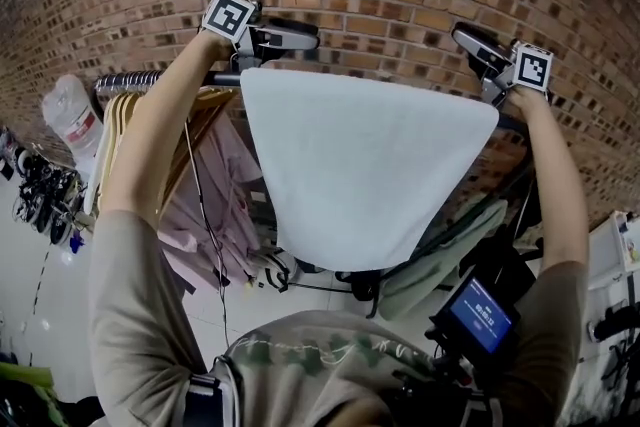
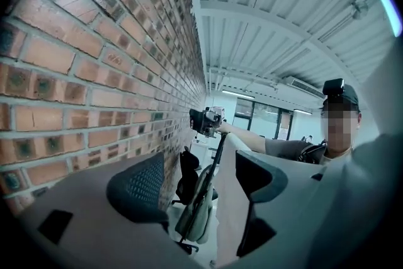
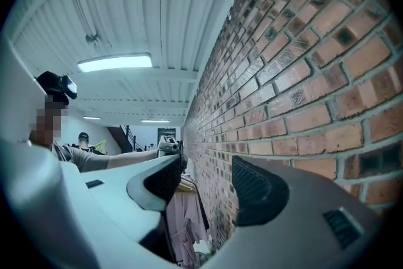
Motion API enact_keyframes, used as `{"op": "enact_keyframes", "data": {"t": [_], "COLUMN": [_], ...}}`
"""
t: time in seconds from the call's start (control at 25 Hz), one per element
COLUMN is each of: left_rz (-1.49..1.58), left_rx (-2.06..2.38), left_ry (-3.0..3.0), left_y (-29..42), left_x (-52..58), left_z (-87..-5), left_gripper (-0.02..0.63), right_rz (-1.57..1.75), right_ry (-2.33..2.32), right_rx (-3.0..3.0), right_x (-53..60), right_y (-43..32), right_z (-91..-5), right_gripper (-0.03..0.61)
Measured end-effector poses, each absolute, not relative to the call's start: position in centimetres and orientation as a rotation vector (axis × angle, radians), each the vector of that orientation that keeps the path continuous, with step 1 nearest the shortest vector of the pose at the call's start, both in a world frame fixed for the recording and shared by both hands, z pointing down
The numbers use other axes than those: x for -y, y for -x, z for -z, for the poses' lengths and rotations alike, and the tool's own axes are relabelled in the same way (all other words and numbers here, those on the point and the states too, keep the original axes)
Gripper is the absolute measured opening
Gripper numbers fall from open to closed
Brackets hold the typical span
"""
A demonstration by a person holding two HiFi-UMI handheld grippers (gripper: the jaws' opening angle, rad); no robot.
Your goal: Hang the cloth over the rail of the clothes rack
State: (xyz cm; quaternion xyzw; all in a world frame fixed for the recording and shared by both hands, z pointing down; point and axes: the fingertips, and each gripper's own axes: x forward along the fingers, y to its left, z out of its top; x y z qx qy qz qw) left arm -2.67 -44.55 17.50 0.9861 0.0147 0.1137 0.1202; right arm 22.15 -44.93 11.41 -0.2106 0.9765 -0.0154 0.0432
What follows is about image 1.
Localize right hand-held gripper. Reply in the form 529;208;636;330
451;21;555;109

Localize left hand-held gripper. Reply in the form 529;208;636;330
201;0;321;76

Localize black clothes rail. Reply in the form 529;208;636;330
93;69;539;319

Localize white towel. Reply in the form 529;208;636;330
239;67;501;274

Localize person's left forearm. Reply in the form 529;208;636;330
98;30;236;221

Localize person's right forearm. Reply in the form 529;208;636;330
507;84;591;276

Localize pink garments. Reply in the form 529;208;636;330
157;112;281;289

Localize row of wooden hangers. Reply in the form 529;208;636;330
84;87;239;221

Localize large black bag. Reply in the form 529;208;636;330
459;224;539;306

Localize pale green cloth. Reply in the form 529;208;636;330
377;199;509;321

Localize white plastic bag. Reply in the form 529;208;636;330
42;74;104;161

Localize white storage box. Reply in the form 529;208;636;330
587;209;640;291

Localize black pouch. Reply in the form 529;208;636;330
334;269;381;301

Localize chest-mounted screen device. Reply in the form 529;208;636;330
434;274;521;356

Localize pile of shoes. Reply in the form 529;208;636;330
0;127;86;246

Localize thin black cable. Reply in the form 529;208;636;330
183;122;232;349

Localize bag shoulder strap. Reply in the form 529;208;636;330
187;374;224;427

